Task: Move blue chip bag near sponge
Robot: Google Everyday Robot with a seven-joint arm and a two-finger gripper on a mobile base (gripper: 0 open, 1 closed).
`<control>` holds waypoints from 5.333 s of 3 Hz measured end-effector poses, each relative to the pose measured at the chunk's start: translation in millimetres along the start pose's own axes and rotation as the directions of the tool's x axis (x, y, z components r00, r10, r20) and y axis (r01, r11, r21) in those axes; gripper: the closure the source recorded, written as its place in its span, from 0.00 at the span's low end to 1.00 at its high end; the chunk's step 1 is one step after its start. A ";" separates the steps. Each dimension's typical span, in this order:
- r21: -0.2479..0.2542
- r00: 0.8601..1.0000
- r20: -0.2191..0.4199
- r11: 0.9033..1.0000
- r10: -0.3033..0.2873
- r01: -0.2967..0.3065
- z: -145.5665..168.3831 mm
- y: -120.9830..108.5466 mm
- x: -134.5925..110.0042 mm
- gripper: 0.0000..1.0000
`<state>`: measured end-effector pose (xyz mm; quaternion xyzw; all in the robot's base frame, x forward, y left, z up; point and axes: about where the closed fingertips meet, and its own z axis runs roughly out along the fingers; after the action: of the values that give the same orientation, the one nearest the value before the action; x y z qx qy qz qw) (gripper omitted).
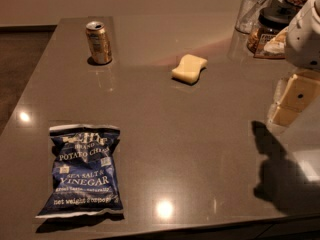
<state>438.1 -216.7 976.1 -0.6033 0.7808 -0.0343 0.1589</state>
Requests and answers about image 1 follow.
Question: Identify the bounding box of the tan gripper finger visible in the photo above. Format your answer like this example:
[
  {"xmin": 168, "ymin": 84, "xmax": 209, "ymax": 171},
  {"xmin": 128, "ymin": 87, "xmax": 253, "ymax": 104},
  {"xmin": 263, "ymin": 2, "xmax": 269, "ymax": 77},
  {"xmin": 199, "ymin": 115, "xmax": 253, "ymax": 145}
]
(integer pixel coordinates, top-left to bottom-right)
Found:
[{"xmin": 267, "ymin": 104, "xmax": 299, "ymax": 133}]

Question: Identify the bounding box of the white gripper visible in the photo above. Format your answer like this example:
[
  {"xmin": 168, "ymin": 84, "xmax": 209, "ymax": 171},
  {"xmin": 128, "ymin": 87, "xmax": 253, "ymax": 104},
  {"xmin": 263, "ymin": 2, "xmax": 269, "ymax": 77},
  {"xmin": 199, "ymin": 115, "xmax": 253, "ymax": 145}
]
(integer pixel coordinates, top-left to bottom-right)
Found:
[{"xmin": 275, "ymin": 0, "xmax": 320, "ymax": 112}]

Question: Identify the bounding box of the blue potato chip bag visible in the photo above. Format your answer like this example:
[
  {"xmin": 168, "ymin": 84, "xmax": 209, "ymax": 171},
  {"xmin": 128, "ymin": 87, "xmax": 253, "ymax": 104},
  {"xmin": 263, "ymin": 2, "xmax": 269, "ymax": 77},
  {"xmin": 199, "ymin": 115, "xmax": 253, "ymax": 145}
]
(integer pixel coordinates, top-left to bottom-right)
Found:
[{"xmin": 38, "ymin": 124, "xmax": 123, "ymax": 219}]

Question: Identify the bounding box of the yellow sponge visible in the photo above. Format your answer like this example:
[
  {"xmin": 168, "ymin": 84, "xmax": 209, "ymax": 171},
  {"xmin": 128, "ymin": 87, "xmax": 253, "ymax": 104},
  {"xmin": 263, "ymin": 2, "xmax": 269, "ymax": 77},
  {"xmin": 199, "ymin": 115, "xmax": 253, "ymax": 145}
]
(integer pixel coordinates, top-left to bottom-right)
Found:
[{"xmin": 171, "ymin": 54, "xmax": 208, "ymax": 85}]

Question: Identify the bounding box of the snack jar with black lid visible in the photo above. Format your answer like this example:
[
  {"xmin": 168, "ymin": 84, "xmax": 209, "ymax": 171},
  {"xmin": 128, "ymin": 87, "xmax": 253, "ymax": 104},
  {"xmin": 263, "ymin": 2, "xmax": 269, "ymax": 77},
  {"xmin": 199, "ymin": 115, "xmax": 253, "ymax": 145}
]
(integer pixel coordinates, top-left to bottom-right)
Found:
[{"xmin": 247, "ymin": 5, "xmax": 296, "ymax": 59}]

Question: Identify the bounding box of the clear glass container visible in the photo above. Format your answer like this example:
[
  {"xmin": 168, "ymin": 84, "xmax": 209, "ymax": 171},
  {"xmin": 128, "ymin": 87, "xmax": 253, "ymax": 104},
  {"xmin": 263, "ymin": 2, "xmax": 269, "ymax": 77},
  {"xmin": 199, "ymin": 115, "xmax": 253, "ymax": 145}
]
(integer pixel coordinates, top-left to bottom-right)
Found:
[{"xmin": 235, "ymin": 0, "xmax": 272, "ymax": 34}]

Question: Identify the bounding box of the gold soda can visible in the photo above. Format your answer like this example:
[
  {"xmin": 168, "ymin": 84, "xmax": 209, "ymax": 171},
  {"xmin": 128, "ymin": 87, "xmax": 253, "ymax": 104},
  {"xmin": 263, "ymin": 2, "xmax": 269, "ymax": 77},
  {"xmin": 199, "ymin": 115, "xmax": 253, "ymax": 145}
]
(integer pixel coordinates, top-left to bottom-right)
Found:
[{"xmin": 86, "ymin": 21, "xmax": 112, "ymax": 65}]

